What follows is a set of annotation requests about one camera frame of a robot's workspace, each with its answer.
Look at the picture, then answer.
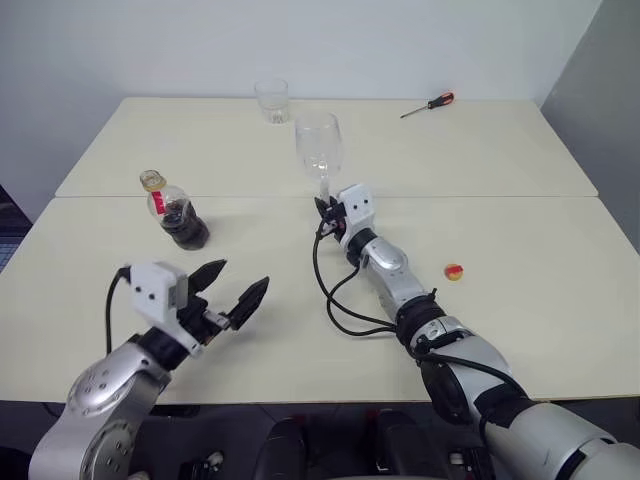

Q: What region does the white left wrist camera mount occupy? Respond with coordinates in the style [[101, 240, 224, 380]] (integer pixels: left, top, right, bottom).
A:
[[128, 260, 205, 358]]

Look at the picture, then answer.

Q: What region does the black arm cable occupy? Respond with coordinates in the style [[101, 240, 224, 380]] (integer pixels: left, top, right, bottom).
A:
[[104, 265, 133, 354], [312, 225, 402, 338]]

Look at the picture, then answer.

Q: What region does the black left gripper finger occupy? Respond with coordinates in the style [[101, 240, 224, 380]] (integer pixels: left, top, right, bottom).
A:
[[189, 258, 229, 298], [228, 275, 271, 332]]

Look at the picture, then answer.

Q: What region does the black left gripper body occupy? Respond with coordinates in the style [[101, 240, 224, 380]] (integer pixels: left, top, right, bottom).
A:
[[175, 293, 233, 348]]

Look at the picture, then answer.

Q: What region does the clear wine glass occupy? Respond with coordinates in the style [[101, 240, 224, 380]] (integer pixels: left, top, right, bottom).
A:
[[294, 111, 344, 202]]

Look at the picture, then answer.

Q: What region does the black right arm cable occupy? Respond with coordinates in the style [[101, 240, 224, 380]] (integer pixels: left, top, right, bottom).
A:
[[312, 225, 402, 338]]

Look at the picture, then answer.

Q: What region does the dark blue grid crate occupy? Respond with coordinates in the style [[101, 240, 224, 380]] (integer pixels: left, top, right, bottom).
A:
[[0, 183, 29, 275]]

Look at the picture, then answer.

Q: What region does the clear bottle with red label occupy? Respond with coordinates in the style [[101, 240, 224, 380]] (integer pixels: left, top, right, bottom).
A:
[[138, 169, 211, 252]]

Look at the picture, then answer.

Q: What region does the clear glass tumbler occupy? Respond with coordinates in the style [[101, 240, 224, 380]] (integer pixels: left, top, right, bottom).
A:
[[253, 78, 291, 126]]

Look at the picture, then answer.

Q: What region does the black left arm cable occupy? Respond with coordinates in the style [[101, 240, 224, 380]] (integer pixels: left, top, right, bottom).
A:
[[104, 265, 133, 354]]

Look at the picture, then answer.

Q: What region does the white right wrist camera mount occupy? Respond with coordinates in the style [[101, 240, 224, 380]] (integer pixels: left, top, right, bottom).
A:
[[336, 183, 378, 247]]

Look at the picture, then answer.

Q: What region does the orange and black screwdriver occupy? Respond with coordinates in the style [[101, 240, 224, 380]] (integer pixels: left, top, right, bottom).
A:
[[399, 91, 456, 120]]

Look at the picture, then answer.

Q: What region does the dark rounded shape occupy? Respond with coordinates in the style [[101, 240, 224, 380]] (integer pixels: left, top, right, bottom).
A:
[[373, 408, 452, 480], [251, 416, 309, 480]]

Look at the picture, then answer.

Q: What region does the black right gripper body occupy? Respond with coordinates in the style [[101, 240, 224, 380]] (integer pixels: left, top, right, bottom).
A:
[[317, 201, 350, 245]]

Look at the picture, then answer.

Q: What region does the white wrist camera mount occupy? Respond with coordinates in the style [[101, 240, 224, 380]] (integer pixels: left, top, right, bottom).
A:
[[128, 260, 205, 358], [336, 183, 378, 247]]

